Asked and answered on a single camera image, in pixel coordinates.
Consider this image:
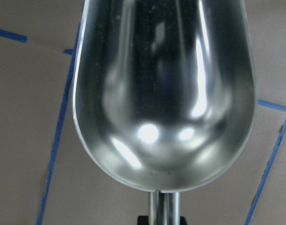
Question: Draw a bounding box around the steel ice scoop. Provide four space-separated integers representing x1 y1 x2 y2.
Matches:
73 0 256 225

